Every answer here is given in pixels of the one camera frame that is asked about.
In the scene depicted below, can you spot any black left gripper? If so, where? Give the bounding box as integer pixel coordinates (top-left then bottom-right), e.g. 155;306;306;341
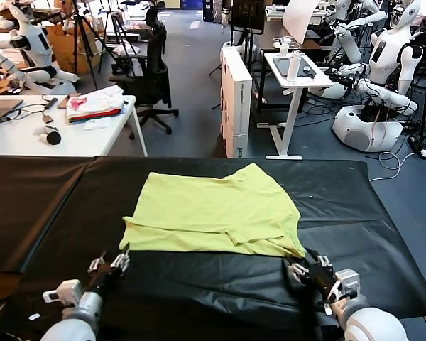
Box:
86;242;132;294

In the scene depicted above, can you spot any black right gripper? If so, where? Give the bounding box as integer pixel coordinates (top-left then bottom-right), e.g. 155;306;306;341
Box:
283;248;339;303

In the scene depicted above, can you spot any yellow-green t-shirt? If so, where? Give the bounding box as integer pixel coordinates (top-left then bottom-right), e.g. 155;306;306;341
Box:
119;162;308;259

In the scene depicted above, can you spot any stack of folded clothes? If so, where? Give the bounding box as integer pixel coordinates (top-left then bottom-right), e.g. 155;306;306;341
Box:
65;86;126;125

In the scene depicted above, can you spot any large black table cover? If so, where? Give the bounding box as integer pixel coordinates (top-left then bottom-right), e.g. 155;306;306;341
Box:
0;156;426;341

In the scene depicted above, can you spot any small black table cover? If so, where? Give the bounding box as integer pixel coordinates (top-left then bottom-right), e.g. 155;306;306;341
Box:
0;155;100;274

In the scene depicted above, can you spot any white office desk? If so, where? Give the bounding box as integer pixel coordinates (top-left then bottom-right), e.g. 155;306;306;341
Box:
0;94;149;158

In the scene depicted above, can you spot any white crumpled bag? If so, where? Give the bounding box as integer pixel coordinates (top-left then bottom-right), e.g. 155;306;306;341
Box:
83;119;110;131

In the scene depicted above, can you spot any small white device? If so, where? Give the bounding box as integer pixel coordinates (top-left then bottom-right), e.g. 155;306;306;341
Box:
33;124;60;138

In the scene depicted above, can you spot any tall white cardboard box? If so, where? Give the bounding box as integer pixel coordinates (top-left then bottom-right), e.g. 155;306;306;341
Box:
219;45;253;159

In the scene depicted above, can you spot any small white standing desk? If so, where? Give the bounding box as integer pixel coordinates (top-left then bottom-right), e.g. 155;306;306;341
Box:
257;51;335;161

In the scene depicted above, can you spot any black office chair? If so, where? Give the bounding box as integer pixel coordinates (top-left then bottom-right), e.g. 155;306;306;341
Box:
109;1;180;140

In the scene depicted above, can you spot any grey laptop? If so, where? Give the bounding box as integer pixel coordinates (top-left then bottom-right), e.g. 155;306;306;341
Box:
0;99;24;125

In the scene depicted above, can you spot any white water bottle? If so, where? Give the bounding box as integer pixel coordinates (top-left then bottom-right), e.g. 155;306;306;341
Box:
286;50;303;83

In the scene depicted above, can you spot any dark tablet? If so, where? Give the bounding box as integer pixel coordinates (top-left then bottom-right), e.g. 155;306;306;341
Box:
272;56;317;78

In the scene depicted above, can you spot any brown cardboard box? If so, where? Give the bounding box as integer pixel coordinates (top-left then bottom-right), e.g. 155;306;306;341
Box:
44;23;104;75

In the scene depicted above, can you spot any white humanoid robot, wheeled base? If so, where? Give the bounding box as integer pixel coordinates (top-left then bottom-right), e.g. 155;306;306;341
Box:
310;0;425;153

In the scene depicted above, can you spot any tall black tripod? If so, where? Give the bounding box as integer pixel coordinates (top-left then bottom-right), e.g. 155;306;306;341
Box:
69;0;121;90

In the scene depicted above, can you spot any white headset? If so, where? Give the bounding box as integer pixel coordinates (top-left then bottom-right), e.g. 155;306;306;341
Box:
273;36;301;58

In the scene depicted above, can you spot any short black tripod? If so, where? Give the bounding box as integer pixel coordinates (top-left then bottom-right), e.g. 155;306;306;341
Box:
98;9;138;76

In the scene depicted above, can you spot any brown wooden table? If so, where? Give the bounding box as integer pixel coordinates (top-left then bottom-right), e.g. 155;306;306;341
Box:
254;16;323;55

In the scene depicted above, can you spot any white humanoid robot, black waist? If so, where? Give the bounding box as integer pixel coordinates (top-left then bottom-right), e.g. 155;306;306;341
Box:
0;1;81;95

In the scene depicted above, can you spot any white curved board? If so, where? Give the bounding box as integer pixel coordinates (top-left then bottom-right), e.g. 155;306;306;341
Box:
283;0;321;45

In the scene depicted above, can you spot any black monitor on stand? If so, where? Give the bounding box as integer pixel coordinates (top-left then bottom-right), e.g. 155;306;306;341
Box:
208;0;269;114

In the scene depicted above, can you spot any blue storage cabinet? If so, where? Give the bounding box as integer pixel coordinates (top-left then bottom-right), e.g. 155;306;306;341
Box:
201;0;224;21

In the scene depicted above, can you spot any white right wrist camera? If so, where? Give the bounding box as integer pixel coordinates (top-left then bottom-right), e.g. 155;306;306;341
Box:
327;268;361;303

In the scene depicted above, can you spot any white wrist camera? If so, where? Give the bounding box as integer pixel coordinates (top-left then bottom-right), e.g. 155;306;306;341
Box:
42;279;84;307
327;268;361;303

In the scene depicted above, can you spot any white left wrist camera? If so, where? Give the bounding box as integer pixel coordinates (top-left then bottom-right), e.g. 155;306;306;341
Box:
42;279;84;307

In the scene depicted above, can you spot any white floor cable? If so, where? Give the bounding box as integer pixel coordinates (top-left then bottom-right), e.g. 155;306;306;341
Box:
368;151;424;183

